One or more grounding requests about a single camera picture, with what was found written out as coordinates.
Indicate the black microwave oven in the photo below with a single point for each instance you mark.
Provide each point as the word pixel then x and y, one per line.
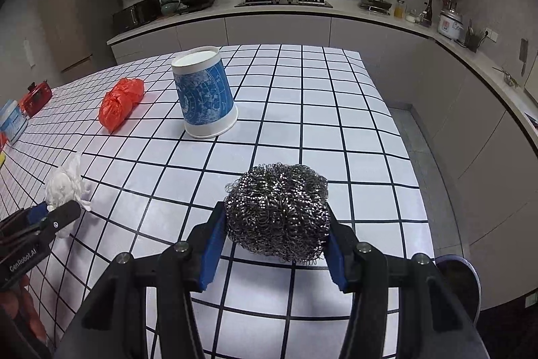
pixel 136 14

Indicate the grey refrigerator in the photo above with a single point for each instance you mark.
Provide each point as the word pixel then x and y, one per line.
pixel 71 22

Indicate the small white jar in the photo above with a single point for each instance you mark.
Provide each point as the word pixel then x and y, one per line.
pixel 414 17

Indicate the metal ladle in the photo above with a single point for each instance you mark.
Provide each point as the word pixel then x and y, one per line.
pixel 508 78

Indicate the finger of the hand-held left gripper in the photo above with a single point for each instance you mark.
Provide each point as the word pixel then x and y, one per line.
pixel 63 218
pixel 35 212

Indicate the wall-hung cleaver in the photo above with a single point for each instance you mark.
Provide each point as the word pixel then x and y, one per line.
pixel 523 56

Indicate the steel wool scrubber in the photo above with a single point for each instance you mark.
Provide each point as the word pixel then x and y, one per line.
pixel 277 207

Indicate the dark glass bottle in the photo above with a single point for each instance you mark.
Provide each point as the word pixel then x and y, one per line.
pixel 428 16

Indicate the white tub with blue label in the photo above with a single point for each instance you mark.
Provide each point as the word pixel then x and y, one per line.
pixel 12 119

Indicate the teal ceramic pot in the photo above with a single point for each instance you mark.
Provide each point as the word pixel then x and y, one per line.
pixel 169 3

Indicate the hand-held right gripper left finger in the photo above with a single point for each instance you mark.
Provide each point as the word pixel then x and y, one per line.
pixel 210 245

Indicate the small yellow block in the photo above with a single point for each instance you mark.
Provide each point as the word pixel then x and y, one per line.
pixel 2 159

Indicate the blue patterned paper cup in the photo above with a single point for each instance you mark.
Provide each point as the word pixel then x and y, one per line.
pixel 206 94

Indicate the white tissue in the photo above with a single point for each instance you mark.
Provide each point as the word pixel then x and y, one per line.
pixel 63 182

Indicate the black gas stove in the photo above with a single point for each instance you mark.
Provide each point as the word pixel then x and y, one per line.
pixel 286 1

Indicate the dark utensil holder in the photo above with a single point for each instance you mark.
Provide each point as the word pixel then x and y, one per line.
pixel 473 39

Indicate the red plastic bag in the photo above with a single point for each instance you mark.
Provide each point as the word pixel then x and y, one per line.
pixel 120 102

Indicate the person's left hand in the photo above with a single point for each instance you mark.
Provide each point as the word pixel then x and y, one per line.
pixel 25 308

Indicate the white rice cooker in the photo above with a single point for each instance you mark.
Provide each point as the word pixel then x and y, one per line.
pixel 449 26

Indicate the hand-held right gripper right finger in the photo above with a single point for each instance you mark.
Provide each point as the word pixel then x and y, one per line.
pixel 338 258

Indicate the yellow oil bottle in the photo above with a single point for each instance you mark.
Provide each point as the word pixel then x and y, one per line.
pixel 400 10

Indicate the white checkered tablecloth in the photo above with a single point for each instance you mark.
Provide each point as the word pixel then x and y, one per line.
pixel 315 123

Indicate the black round stool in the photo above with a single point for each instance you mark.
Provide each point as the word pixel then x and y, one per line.
pixel 460 283

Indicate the red plastic box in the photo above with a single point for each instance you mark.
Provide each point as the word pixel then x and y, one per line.
pixel 35 98

